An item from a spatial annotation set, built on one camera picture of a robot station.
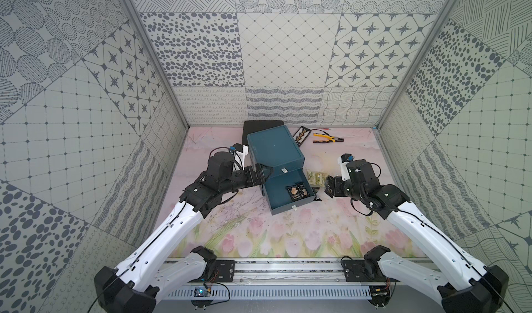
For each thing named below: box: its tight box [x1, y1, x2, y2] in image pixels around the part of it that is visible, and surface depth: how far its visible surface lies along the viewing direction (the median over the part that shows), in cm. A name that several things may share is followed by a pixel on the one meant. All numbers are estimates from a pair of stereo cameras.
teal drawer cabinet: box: [247, 124, 316, 216], surface depth 85 cm
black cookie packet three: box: [285, 183, 301, 201], surface depth 87 cm
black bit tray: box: [292, 125, 312, 148], surface depth 117 cm
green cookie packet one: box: [306, 169, 318, 184], surface depth 100 cm
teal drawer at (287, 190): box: [262, 168, 316, 217], surface depth 86 cm
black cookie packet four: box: [295, 182, 310, 201], surface depth 86 cm
